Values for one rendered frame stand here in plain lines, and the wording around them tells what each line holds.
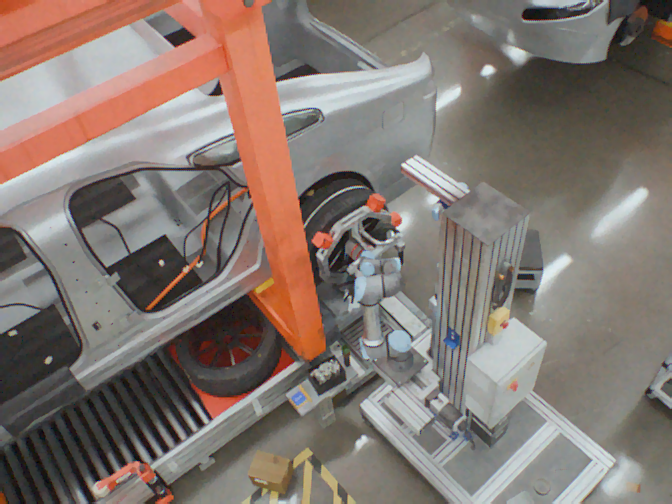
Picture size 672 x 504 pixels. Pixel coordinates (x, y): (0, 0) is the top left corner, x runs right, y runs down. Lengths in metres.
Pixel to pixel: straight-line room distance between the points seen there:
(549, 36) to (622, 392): 2.70
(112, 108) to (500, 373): 2.03
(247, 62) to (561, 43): 3.52
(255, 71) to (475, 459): 2.61
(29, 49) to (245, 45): 0.72
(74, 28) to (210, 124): 1.40
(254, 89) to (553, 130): 4.10
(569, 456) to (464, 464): 0.61
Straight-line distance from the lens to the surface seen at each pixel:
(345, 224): 3.86
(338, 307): 4.58
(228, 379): 4.10
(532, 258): 4.74
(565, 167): 5.91
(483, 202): 2.72
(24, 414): 3.96
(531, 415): 4.25
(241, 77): 2.48
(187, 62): 2.38
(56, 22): 2.21
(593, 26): 5.54
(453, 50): 7.14
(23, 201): 3.29
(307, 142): 3.64
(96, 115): 2.33
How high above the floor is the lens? 4.00
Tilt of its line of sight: 51 degrees down
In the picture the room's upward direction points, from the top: 8 degrees counter-clockwise
